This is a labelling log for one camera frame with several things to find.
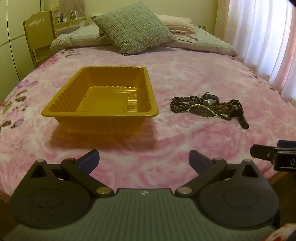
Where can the grey striped quilt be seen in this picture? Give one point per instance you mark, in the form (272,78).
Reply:
(78,37)

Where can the red white cloth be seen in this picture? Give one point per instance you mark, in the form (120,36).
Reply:
(282,234)

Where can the white curtain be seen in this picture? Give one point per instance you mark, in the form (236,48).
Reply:
(261,34)

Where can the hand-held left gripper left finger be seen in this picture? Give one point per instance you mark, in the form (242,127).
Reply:
(90,159)

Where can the pink pillow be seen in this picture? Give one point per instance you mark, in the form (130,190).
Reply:
(178,25)

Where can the yellow plastic tray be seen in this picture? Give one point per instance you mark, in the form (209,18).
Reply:
(104,99)

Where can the cream wardrobe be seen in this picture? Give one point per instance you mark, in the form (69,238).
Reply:
(11,58)

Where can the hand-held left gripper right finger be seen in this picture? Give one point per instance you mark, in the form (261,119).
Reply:
(196,159)

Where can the green checked pillow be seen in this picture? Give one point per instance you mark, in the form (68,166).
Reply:
(134,27)

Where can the pink floral blanket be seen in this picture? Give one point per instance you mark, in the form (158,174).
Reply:
(196,76)

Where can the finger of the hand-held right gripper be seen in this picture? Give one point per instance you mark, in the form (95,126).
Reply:
(286,144)
(263,153)

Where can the wooden chair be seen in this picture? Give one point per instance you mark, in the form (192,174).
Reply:
(39,32)

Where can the cream dresser shelf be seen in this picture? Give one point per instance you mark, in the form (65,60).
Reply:
(69,24)

